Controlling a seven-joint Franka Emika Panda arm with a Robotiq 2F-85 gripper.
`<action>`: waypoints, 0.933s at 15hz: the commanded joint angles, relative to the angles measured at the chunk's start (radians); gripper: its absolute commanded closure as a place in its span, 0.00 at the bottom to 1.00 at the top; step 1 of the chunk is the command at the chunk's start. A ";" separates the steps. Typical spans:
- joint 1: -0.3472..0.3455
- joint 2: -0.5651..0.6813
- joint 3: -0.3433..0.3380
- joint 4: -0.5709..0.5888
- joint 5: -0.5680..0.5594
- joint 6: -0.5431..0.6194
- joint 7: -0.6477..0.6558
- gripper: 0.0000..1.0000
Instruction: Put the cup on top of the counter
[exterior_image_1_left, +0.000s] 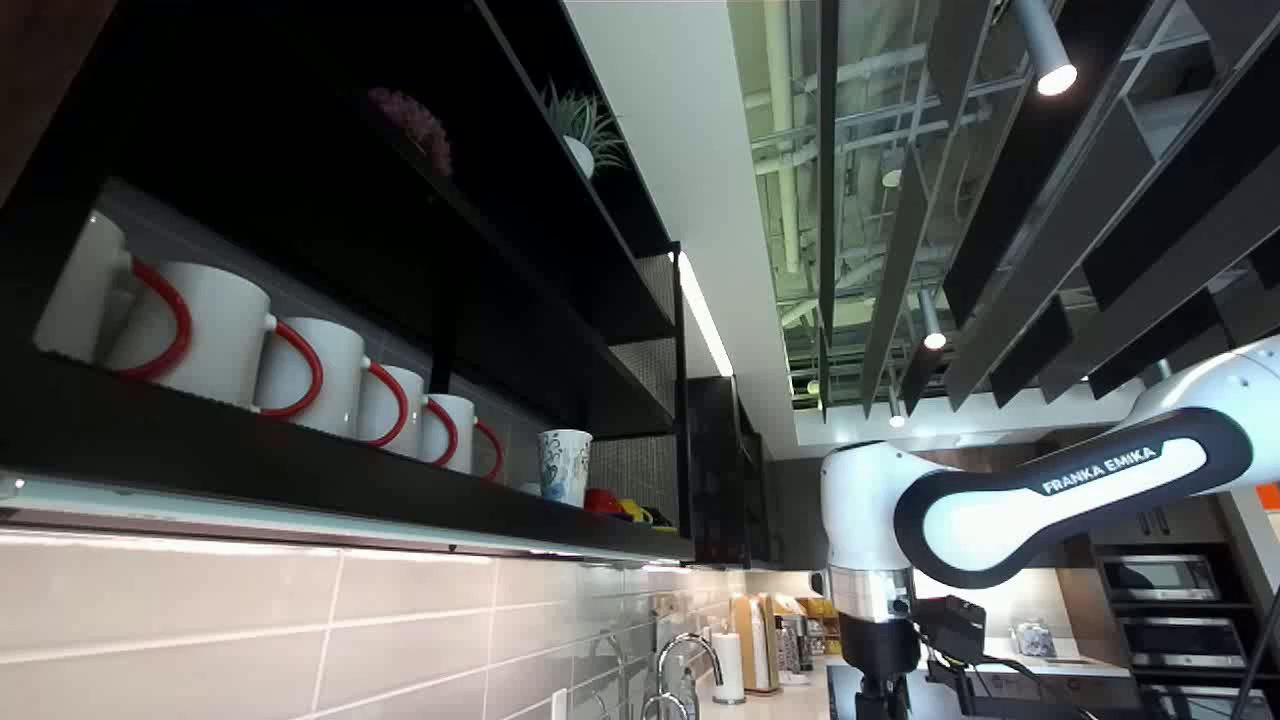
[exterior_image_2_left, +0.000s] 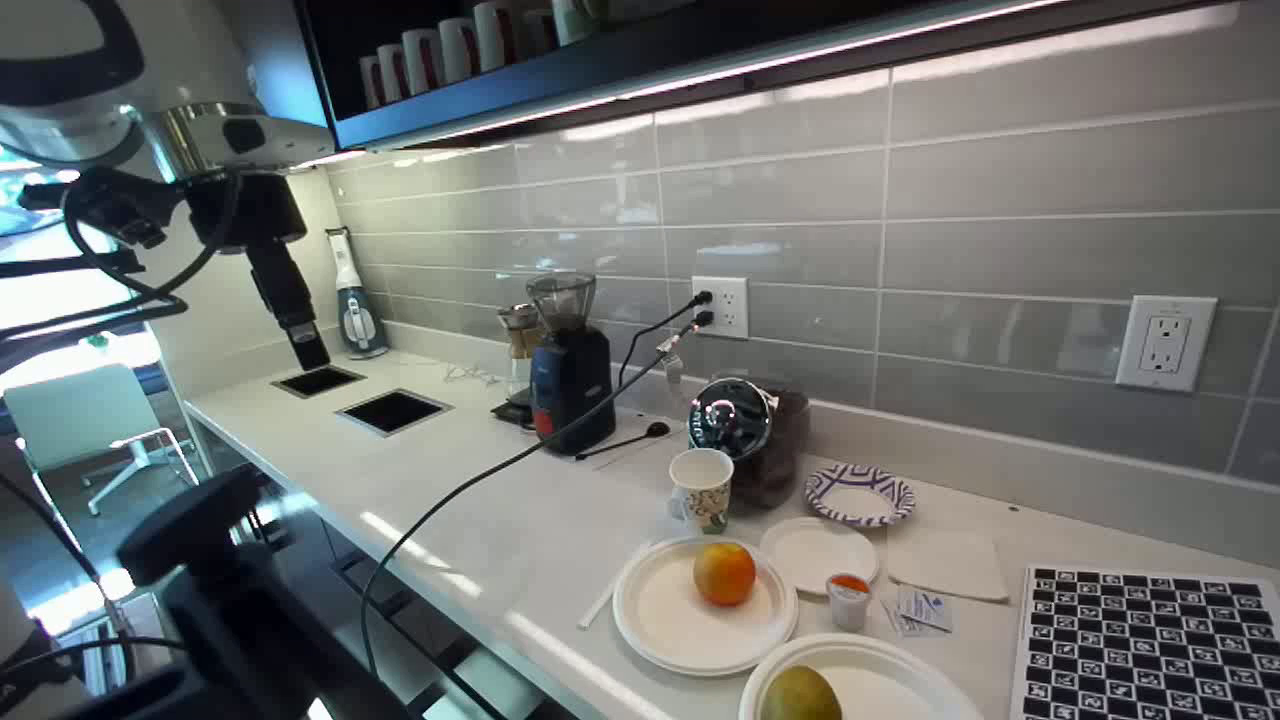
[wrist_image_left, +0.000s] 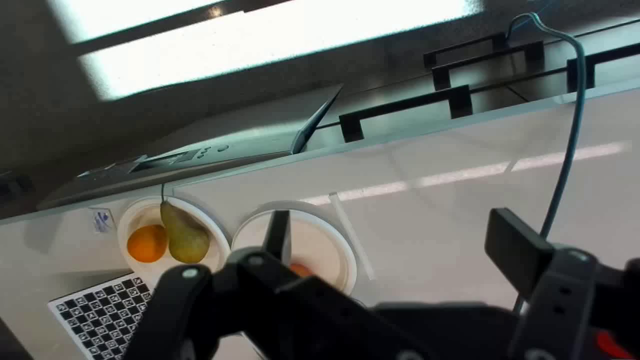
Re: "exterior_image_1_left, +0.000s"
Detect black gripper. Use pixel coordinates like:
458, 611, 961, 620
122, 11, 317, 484
839, 615, 920, 720

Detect patterned paper cup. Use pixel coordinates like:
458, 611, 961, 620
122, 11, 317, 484
539, 427, 592, 508

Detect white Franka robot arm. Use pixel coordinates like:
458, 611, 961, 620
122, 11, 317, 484
819, 337, 1280, 720

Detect paper towel roll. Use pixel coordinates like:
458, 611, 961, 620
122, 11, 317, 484
710, 631, 742, 703

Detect chrome sink faucet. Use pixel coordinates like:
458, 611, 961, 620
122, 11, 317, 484
611, 629, 715, 720

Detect black built-in oven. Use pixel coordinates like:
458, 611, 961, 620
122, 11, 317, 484
1099, 548, 1250, 680

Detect small potted green plant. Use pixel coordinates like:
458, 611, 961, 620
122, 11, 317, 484
539, 84, 622, 178

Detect ceiling spotlight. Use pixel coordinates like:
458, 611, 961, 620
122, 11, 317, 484
1011, 0, 1077, 98

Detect purple flower decoration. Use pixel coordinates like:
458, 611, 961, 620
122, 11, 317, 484
369, 88, 453, 178

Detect white mug red handle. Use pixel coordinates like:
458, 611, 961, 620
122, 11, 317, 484
255, 317, 362, 435
355, 365, 423, 456
103, 262, 277, 408
472, 420, 509, 484
419, 391, 475, 472

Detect black wall shelf unit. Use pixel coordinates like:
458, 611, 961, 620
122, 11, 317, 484
0, 0, 707, 559

